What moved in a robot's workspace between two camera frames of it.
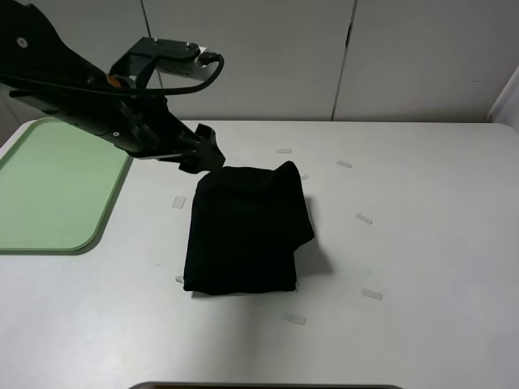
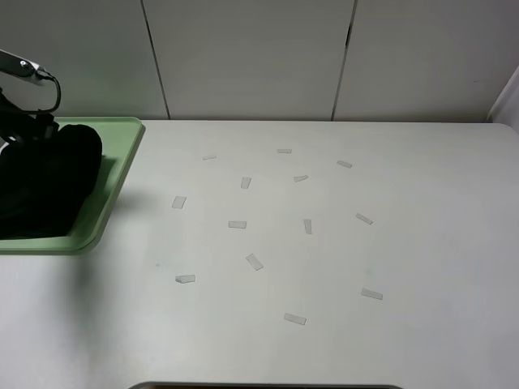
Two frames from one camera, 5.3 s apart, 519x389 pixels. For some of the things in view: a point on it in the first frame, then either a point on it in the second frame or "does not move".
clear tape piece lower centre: x=293 y=318 does not move
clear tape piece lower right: x=372 y=294 does not move
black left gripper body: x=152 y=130 -> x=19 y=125
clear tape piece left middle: x=178 y=202 does not move
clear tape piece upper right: x=345 y=164 does not move
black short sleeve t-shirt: x=244 y=227 -> x=45 y=185
